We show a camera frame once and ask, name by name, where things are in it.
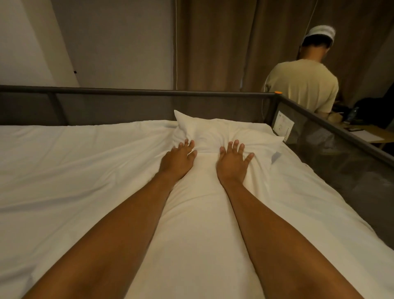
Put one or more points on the person's right hand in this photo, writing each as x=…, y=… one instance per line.
x=232, y=168

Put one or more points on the person's left hand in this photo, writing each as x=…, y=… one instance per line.
x=175, y=163

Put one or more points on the person's right middle finger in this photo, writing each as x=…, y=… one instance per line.
x=236, y=146

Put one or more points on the person's left middle finger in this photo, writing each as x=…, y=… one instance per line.
x=185, y=144

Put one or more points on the person's right little finger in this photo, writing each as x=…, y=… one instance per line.
x=249, y=157

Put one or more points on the person's right thumb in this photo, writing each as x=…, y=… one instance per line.
x=222, y=152

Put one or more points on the person's left thumb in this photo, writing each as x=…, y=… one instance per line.
x=193, y=154

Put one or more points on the white pillow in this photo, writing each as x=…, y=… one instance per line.
x=215, y=132

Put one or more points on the person's right forearm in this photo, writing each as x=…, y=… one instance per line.
x=277, y=243

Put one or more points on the person's left forearm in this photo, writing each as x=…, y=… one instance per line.
x=107, y=240

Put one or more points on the white paper label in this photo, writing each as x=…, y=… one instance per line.
x=283, y=126

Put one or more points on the beige t-shirt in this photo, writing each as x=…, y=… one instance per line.
x=303, y=86

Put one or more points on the brown curtain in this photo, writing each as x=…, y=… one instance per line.
x=215, y=46

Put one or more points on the black phone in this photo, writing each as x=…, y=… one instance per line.
x=351, y=129

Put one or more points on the white paper sheet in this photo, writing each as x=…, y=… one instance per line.
x=369, y=135

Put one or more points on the wooden desk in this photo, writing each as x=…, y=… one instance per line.
x=374, y=135

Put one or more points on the white bedsheet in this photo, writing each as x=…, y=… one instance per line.
x=61, y=184

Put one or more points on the black bag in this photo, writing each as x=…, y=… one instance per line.
x=374, y=109

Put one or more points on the white cap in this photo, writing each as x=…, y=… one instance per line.
x=320, y=33

